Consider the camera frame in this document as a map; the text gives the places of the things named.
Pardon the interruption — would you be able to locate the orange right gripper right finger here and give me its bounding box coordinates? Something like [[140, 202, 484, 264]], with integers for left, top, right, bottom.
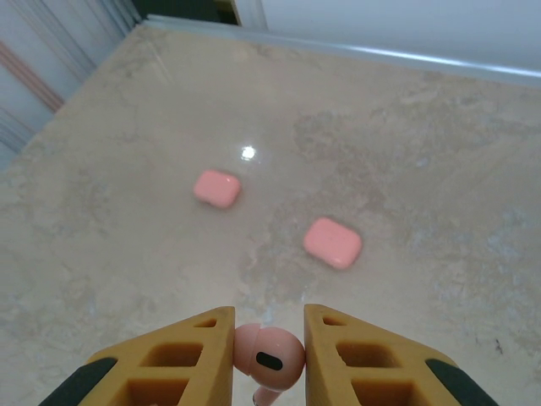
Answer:
[[303, 303, 502, 406]]

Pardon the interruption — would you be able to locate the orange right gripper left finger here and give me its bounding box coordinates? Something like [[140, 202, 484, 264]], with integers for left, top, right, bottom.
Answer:
[[37, 306, 236, 406]]

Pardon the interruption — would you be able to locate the pink wireless earbud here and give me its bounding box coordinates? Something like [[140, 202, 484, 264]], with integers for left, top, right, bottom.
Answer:
[[233, 323, 307, 406]]

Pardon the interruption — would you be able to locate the pink earbud charging case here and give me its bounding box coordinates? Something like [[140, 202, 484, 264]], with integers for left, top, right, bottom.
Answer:
[[302, 216, 363, 271], [193, 168, 243, 209]]

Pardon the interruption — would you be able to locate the aluminium table edge rail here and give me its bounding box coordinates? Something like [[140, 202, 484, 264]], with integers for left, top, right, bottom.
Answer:
[[134, 14, 541, 88]]

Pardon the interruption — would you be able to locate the white door frame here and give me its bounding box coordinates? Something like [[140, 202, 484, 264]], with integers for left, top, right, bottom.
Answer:
[[234, 0, 270, 31]]

